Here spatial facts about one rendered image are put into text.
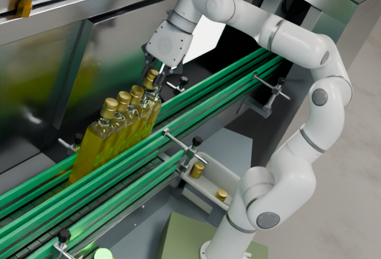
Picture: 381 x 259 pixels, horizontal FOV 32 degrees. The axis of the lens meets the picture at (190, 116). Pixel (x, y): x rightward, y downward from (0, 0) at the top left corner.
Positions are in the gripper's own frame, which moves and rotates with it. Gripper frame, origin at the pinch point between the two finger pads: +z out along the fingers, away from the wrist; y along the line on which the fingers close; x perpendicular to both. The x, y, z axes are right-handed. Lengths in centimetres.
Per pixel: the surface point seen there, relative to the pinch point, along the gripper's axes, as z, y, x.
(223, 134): 24, 8, 73
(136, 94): 5.2, 0.9, -6.0
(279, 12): -21, -8, 114
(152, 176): 24.2, 13.8, 1.1
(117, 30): -6.8, -11.9, -7.2
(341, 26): -31, 21, 93
